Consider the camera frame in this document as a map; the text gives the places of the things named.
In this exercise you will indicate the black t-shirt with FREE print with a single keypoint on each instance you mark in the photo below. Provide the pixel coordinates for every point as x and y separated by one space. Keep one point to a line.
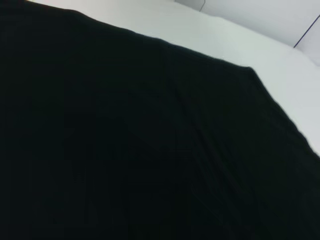
125 150

